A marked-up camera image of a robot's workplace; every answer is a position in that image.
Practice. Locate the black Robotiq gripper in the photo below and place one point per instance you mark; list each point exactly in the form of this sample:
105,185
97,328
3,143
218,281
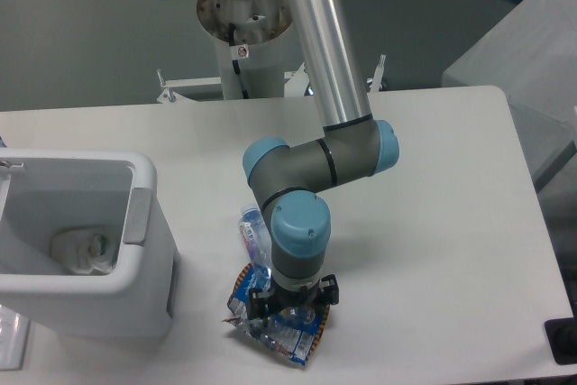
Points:
260,303

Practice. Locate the blue snack wrapper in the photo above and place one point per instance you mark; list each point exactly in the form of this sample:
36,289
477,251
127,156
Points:
293,333

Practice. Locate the crushed clear plastic bottle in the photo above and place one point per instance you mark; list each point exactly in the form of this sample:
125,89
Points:
255,236

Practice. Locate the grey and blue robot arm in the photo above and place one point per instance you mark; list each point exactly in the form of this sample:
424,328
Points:
287,181

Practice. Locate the crumpled white trash piece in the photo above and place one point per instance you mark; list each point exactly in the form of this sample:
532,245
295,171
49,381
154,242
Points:
83,251

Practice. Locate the white plastic trash can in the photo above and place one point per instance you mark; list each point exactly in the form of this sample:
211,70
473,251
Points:
48,192

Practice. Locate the black device at table edge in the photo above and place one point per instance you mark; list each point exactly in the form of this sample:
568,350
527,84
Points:
561,334

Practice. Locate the grey covered side table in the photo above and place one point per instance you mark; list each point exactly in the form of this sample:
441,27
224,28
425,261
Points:
531,56

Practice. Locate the white pedestal foot frame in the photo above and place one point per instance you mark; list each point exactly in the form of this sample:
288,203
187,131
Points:
296,83

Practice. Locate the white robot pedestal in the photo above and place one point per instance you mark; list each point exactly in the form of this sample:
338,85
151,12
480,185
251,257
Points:
250,38

